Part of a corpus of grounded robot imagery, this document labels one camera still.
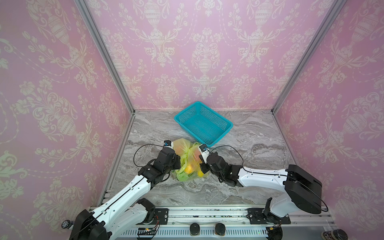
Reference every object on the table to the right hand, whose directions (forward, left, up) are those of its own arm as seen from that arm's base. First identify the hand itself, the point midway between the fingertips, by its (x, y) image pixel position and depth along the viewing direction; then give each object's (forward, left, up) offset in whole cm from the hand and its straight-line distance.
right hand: (200, 156), depth 83 cm
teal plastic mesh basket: (+31, -6, -12) cm, 33 cm away
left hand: (-1, +11, 0) cm, 11 cm away
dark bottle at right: (-37, -54, -3) cm, 66 cm away
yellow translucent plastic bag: (-6, +6, -2) cm, 8 cm away
